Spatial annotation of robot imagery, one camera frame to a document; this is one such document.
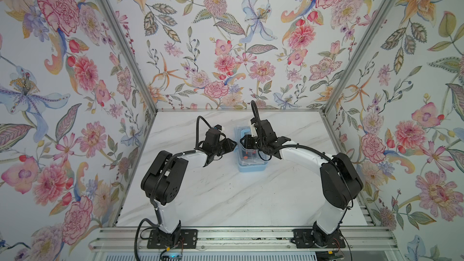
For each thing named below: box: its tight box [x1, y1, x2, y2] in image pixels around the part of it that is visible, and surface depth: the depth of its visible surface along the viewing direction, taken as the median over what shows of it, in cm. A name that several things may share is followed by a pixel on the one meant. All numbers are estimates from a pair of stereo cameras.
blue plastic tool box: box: [234, 126, 269, 173], surface depth 90 cm
